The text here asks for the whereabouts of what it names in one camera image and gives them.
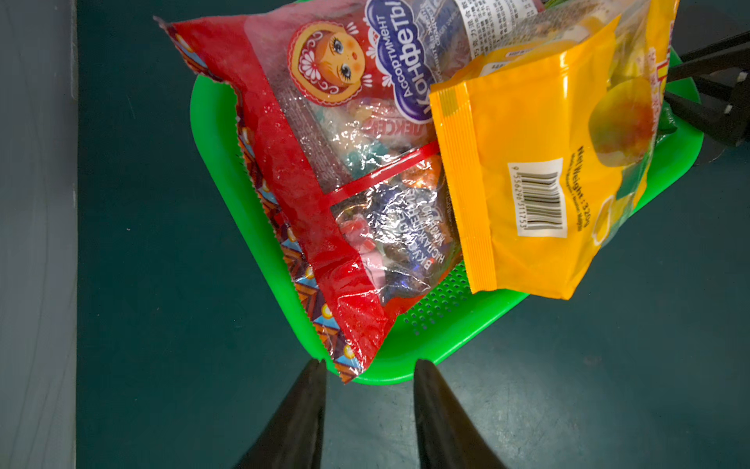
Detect large red candy bag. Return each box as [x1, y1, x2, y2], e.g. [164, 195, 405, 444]
[160, 1, 545, 385]

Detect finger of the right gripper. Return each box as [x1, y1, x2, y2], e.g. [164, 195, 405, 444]
[665, 89, 749, 147]
[667, 31, 749, 82]

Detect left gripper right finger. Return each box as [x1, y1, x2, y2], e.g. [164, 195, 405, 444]
[413, 360, 505, 468]

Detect green plastic basket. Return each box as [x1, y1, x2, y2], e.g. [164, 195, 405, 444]
[189, 76, 704, 386]

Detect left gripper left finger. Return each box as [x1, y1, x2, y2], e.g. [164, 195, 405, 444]
[236, 360, 326, 468]

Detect yellow orange snack bag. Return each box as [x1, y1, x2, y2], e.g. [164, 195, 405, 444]
[430, 1, 679, 299]

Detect dark green table mat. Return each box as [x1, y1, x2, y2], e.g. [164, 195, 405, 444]
[76, 1, 749, 468]

